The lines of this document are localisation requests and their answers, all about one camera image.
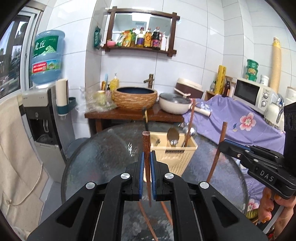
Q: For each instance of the round glass table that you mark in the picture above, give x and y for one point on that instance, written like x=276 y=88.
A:
x=105 y=155

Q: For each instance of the round steel spoon wooden handle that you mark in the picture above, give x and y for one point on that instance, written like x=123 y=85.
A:
x=192 y=130

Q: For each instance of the beige fabric cover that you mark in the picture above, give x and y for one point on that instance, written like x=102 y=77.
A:
x=23 y=177

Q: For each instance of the cream pan with lid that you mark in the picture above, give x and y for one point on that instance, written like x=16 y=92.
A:
x=175 y=104

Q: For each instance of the blue water jug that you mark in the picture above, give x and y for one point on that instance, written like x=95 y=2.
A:
x=46 y=61

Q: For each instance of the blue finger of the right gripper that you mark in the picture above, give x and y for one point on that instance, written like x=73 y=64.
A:
x=237 y=145
x=233 y=151

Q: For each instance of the green stacked noodle cups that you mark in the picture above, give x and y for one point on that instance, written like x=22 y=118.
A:
x=251 y=70

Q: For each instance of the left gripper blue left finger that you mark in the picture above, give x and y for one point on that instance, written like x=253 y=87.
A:
x=141 y=175

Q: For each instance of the brown wooden chopstick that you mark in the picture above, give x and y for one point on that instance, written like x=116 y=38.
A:
x=147 y=221
x=215 y=161
x=190 y=122
x=147 y=150

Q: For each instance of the grey water dispenser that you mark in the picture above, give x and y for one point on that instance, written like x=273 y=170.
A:
x=52 y=133

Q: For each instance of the dark wooden counter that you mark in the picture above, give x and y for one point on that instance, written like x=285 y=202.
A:
x=101 y=121

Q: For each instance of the cream plastic utensil holder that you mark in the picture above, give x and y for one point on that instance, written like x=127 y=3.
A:
x=176 y=157

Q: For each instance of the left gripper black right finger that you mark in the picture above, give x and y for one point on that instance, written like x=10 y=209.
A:
x=153 y=174

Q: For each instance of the white paper cup stack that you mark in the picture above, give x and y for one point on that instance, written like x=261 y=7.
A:
x=62 y=92

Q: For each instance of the brown white rice cooker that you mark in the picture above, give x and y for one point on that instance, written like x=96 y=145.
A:
x=188 y=89

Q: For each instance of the woven brown basin sink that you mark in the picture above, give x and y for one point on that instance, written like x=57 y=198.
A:
x=134 y=98

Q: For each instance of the silver oval metal spoon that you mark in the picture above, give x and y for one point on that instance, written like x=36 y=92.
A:
x=173 y=136

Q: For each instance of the beige rolled mat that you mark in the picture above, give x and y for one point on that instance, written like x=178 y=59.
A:
x=276 y=65

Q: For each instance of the clear plastic bag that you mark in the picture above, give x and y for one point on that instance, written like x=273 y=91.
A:
x=99 y=101

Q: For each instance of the yellow soap bottle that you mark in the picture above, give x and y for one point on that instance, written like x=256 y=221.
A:
x=114 y=83

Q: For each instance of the black chopstick gold band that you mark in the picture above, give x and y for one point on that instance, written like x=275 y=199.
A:
x=145 y=118

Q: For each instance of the yellow foil roll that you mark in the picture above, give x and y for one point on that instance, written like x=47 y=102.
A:
x=219 y=85

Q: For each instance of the white microwave oven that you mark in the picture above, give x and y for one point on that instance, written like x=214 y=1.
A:
x=253 y=94

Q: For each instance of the wooden framed wall shelf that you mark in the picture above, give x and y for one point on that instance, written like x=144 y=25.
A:
x=133 y=28

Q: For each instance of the purple floral cloth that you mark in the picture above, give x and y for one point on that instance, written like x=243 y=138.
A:
x=244 y=126

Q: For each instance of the brass faucet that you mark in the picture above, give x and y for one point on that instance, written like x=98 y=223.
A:
x=150 y=81

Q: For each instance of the white kettle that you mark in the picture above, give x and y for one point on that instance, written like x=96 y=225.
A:
x=274 y=115

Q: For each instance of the dark soy sauce bottle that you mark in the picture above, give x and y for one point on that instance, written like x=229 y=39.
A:
x=156 y=39

